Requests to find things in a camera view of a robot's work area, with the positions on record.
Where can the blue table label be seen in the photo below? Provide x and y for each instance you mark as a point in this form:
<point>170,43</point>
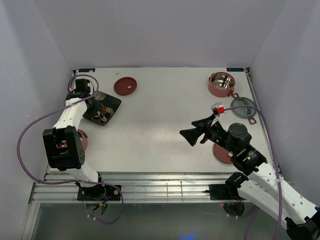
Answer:
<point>235,69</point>
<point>86,70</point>

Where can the aluminium front rail frame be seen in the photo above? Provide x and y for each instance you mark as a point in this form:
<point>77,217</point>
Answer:
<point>137,188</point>

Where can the black floral rectangular plate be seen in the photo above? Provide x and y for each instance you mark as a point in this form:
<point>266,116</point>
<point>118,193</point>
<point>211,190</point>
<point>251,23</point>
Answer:
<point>111,104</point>

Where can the blue table label right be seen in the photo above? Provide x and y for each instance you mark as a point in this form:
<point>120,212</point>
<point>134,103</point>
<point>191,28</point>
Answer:
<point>235,69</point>

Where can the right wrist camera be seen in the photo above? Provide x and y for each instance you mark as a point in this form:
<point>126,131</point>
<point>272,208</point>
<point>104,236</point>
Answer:
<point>218,110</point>

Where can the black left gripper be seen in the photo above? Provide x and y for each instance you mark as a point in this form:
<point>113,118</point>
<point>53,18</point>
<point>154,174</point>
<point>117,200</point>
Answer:
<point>93,111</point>

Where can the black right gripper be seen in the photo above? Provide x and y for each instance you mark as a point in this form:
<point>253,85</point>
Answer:
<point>192,135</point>

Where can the pink lunch bowl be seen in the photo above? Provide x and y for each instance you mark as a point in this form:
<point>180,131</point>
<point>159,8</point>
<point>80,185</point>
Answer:
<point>84,138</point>
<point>221,84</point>

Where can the metal serving tongs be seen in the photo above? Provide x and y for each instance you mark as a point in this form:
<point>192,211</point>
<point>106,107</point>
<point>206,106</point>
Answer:
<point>101,117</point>

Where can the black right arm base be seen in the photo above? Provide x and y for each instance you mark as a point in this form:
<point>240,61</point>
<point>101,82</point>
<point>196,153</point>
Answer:
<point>222,192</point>

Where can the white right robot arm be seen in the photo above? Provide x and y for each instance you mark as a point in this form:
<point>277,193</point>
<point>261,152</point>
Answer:
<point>257,181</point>

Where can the dark red round lid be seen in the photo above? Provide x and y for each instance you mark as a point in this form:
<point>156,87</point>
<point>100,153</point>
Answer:
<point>125,86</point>

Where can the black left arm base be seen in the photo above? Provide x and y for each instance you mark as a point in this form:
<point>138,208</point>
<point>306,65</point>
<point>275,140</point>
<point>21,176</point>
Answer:
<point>98,193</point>

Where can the blue table label left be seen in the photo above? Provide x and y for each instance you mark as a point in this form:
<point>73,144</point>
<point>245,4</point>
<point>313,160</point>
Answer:
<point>86,70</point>

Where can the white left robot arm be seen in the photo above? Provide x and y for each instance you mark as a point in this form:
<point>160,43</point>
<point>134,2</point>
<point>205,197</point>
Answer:
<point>63,144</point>

